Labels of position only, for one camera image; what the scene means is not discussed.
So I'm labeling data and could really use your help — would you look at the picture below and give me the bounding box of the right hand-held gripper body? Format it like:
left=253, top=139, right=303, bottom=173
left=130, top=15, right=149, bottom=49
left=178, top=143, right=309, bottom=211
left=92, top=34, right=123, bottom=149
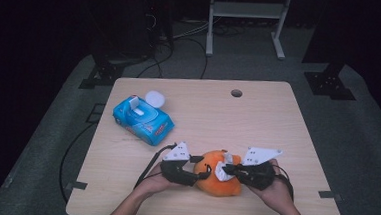
left=238, top=146, right=284, bottom=193

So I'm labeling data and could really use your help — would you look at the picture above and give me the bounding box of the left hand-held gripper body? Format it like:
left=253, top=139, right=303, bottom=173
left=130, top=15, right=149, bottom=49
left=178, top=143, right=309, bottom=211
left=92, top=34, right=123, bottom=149
left=158, top=139, right=201, bottom=188

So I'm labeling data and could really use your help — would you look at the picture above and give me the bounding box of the white wet wipe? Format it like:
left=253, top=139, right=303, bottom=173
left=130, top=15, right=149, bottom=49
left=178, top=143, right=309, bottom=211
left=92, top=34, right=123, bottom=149
left=213, top=150, right=240, bottom=183

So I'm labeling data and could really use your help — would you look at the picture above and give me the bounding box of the orange plush toy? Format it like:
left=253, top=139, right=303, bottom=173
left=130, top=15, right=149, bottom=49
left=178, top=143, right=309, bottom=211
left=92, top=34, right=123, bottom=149
left=191, top=148, right=245, bottom=200

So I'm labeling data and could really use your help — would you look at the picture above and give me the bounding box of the blue wet wipes pack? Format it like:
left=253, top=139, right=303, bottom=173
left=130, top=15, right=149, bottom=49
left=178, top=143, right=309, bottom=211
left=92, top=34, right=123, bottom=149
left=110, top=94, right=177, bottom=149

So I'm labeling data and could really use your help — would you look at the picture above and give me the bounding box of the person's left hand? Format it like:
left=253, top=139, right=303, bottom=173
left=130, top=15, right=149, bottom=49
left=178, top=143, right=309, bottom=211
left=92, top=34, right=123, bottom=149
left=135, top=161, right=183, bottom=203

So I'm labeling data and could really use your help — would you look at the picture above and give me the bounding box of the person's right hand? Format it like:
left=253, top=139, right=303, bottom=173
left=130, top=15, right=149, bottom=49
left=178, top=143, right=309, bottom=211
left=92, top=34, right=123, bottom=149
left=247, top=156, right=297, bottom=215

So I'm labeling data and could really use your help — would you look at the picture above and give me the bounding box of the white round lid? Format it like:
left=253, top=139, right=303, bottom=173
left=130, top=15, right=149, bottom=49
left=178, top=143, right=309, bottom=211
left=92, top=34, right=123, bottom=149
left=143, top=90, right=166, bottom=109

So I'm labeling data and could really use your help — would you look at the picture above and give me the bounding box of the black tape strip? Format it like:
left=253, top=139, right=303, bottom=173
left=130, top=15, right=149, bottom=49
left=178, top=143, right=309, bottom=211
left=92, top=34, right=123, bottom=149
left=64, top=179, right=89, bottom=193
left=317, top=189, right=344, bottom=202

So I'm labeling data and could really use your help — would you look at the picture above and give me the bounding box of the black stand base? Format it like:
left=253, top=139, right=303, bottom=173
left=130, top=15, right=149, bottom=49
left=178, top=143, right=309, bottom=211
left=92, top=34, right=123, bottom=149
left=302, top=60, right=359, bottom=102
left=77, top=60, right=126, bottom=92

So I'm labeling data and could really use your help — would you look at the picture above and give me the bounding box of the white metal stand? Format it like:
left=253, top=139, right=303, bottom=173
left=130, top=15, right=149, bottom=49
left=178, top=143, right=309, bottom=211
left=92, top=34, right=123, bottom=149
left=205, top=0, right=293, bottom=62

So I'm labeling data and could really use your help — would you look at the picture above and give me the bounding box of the left hand-held gripper black cable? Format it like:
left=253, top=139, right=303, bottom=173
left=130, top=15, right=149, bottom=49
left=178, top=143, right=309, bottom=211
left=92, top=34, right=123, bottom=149
left=133, top=139, right=178, bottom=193

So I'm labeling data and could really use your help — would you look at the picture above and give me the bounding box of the hand-held gripper black cable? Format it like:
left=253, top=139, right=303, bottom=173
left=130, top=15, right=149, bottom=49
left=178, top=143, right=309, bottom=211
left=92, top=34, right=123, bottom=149
left=133, top=139, right=178, bottom=193
left=272, top=164, right=297, bottom=202

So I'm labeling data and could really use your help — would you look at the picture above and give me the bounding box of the right hand-held gripper black cable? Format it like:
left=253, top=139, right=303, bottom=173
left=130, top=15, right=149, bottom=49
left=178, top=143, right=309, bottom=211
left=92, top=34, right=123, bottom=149
left=272, top=164, right=297, bottom=202

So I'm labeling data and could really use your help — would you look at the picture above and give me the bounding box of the black looped floor cable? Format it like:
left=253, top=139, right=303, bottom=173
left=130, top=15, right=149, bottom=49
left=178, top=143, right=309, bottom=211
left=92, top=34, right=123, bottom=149
left=136, top=33, right=211, bottom=83

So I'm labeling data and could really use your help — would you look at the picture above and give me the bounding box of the long black floor cable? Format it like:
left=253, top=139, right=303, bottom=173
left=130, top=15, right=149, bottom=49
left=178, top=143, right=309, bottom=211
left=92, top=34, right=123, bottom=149
left=56, top=119, right=96, bottom=206

